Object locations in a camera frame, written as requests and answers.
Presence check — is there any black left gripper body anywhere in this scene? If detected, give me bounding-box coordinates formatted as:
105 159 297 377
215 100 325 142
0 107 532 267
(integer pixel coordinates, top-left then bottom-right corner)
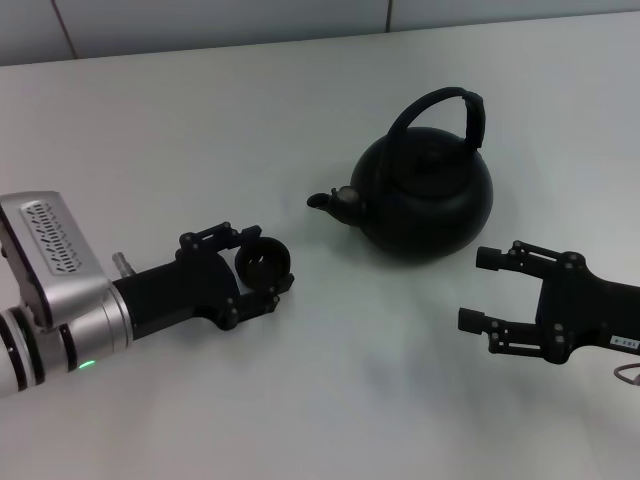
111 231 242 342

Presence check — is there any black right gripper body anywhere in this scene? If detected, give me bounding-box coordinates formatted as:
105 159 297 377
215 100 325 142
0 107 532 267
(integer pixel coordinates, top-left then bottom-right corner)
533 254 640 365

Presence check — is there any dark brown teacup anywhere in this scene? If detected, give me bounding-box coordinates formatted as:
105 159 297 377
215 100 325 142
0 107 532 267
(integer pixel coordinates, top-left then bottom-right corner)
234 235 293 293

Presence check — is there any black round teapot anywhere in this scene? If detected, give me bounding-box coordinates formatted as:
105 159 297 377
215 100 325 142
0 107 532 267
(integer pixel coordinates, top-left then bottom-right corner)
306 86 495 258

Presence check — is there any silver connector stub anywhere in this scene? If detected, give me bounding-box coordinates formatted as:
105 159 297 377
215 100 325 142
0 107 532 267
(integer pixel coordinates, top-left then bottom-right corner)
111 251 136 278

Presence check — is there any thin grey cable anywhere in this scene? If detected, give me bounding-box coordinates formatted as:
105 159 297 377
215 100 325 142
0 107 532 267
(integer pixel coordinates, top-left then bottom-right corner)
614 363 640 388

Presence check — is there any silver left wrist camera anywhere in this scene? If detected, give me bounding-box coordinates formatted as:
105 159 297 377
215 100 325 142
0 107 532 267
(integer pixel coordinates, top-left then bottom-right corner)
0 189 112 330

